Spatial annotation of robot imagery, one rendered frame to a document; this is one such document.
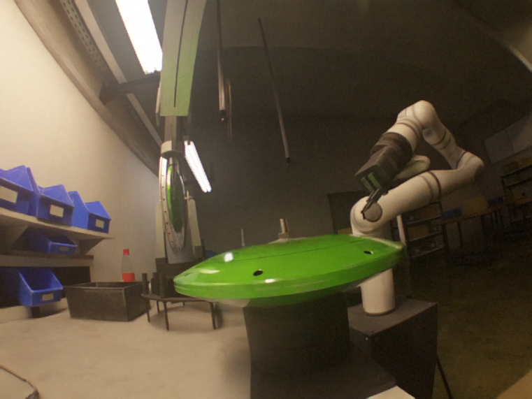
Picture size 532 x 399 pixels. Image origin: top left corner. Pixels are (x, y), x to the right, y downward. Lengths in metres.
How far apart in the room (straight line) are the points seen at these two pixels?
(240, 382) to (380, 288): 0.45
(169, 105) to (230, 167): 4.95
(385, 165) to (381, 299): 0.38
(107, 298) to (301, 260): 0.62
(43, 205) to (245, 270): 0.75
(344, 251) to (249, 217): 4.81
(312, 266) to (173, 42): 0.29
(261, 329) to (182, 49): 0.36
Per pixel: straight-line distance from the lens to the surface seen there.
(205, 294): 0.21
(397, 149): 0.46
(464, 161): 0.85
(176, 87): 0.35
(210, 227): 5.00
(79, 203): 1.10
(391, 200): 0.65
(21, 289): 0.86
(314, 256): 0.20
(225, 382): 0.33
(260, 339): 0.30
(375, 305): 0.67
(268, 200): 5.11
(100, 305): 0.75
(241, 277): 0.19
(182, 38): 0.32
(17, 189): 0.78
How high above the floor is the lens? 1.08
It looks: 12 degrees up
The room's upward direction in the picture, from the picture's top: 8 degrees counter-clockwise
